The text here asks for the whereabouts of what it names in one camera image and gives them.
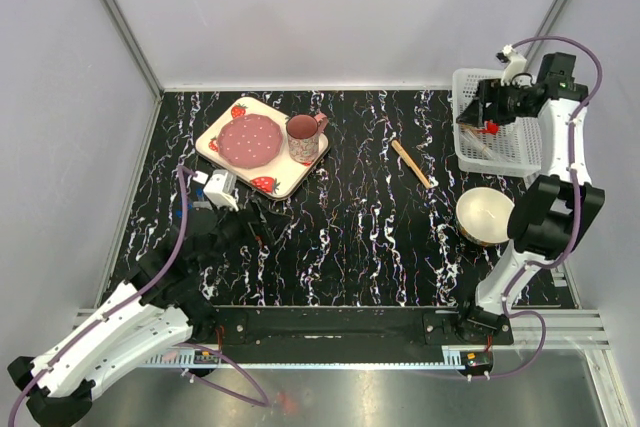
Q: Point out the wooden test tube clamp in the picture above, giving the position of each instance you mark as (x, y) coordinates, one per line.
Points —
(411, 164)

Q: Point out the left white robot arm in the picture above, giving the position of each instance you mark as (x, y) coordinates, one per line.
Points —
(159, 305)

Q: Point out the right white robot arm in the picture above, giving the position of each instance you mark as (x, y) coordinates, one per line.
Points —
(551, 218)

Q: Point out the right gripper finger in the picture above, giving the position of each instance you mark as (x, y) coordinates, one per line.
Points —
(473, 115)
(488, 91)

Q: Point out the pink dotted plate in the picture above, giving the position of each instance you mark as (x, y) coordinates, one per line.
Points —
(250, 141)

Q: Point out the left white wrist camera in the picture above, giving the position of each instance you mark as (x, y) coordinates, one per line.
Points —
(216, 190)

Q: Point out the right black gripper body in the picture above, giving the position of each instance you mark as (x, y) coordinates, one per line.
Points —
(511, 104)

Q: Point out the white plastic basket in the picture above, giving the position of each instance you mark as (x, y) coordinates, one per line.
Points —
(515, 149)

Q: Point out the pink patterned mug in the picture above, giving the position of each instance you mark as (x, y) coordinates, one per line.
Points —
(303, 136)

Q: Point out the clear test tube rack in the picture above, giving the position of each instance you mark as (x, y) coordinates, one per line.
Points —
(192, 202)

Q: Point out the cream strawberry tray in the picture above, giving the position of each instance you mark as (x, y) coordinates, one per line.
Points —
(279, 179)

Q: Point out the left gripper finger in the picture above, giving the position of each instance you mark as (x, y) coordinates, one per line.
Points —
(272, 225)
(258, 223)

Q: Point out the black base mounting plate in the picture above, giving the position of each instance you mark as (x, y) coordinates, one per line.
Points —
(343, 335)

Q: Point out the cream floral bowl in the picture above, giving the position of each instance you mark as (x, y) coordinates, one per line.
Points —
(482, 215)

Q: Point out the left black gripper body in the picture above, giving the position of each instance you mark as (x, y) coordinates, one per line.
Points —
(235, 228)

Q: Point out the white wash bottle red cap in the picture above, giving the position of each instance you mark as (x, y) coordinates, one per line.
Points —
(489, 128)

